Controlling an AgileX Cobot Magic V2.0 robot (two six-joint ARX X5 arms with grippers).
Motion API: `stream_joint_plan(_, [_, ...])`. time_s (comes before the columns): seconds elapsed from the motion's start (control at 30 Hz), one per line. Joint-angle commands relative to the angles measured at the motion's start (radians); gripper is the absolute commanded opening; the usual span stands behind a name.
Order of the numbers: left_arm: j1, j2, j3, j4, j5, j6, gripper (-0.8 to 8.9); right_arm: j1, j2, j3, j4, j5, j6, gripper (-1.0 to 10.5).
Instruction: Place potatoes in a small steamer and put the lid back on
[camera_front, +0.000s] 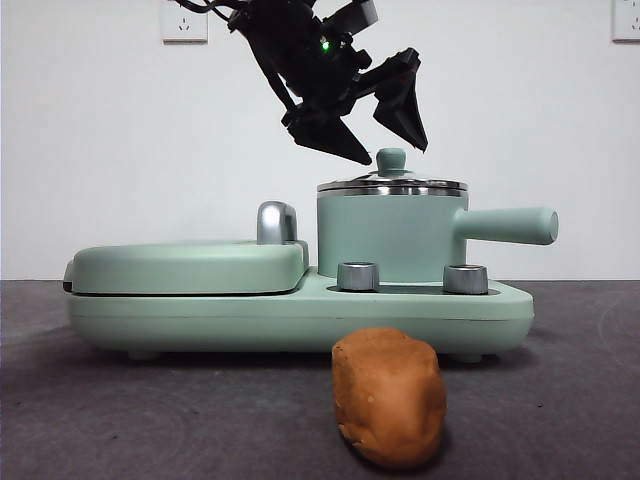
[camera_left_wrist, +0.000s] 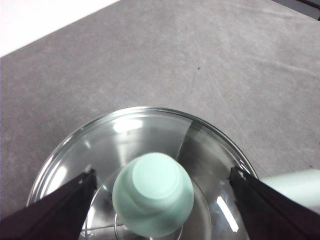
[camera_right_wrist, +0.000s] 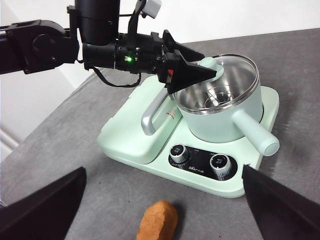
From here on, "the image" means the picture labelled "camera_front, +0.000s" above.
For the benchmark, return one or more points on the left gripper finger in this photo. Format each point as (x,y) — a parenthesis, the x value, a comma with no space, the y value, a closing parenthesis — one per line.
(402,100)
(325,132)

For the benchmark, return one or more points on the glass lid with green knob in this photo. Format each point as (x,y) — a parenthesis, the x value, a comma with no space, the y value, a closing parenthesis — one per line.
(391,160)

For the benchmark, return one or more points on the brown potato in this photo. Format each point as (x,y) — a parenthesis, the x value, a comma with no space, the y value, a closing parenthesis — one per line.
(390,400)

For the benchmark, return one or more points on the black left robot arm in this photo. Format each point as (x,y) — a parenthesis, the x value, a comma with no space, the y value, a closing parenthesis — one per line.
(295,50)

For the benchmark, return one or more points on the silver control knob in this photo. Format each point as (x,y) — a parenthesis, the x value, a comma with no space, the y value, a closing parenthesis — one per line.
(358,277)
(465,280)

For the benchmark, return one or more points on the green breakfast machine base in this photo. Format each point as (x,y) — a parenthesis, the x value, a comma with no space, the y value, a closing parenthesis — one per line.
(300,320)

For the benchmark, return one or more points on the green griddle cover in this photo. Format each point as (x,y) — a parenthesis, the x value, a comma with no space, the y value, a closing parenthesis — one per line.
(190,267)

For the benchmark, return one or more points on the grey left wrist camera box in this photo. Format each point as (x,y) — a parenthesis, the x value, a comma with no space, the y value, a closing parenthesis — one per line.
(362,12)

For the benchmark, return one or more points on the white wall socket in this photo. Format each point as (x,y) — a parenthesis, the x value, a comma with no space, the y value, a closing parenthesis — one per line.
(627,20)
(182,25)

